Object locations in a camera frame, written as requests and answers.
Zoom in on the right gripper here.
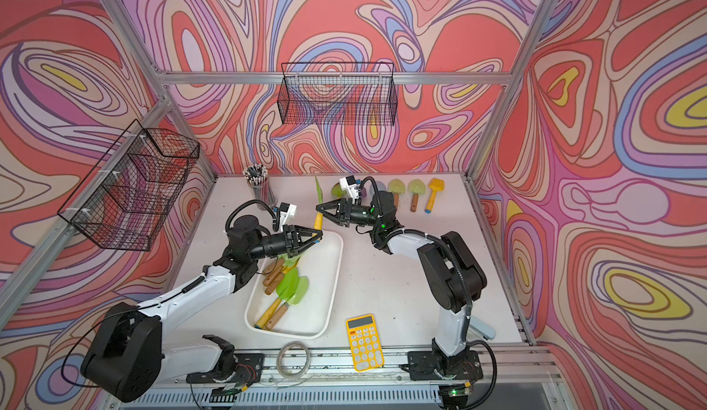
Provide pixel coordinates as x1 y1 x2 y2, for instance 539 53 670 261
317 198 382 228

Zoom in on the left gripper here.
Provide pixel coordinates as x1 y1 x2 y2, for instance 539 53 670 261
247 228 321 264

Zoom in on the green shovel blue-tip handle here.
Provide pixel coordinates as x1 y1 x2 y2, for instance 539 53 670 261
314 177 323 231

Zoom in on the green wooden-handle shovel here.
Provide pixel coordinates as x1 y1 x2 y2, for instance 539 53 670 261
407 179 426 212
265 277 309 330

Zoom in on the green shovel wooden handle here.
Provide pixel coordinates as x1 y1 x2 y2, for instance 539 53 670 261
388 179 406 207

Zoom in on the green shovel yellow handle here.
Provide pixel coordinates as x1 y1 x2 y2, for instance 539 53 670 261
331 183 344 198

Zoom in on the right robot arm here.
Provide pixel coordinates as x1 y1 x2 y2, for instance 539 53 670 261
316 191 488 371

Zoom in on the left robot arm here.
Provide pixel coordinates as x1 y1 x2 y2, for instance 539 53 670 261
80 215 323 403

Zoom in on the white storage tray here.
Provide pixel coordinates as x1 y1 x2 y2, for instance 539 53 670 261
244 231 344 339

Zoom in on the green shovel in tray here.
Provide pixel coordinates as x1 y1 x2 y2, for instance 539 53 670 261
255 269 300 329

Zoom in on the metal pen cup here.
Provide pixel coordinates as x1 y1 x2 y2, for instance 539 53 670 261
243 164 277 207

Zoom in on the yellow calculator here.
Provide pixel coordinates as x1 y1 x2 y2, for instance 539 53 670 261
346 314 385 372

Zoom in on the black wire basket back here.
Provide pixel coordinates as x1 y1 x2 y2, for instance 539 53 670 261
277 61 398 126

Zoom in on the black wire basket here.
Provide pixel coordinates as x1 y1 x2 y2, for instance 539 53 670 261
277 61 398 126
57 126 201 252

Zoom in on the coiled grey cable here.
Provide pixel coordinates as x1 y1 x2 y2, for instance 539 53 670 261
275 340 312 379

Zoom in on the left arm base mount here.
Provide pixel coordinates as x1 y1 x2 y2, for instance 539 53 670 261
186 334 264 393

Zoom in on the black wire basket left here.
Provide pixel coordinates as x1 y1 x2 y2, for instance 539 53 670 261
57 126 201 252

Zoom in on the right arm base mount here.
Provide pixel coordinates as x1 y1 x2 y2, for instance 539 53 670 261
401 348 484 383

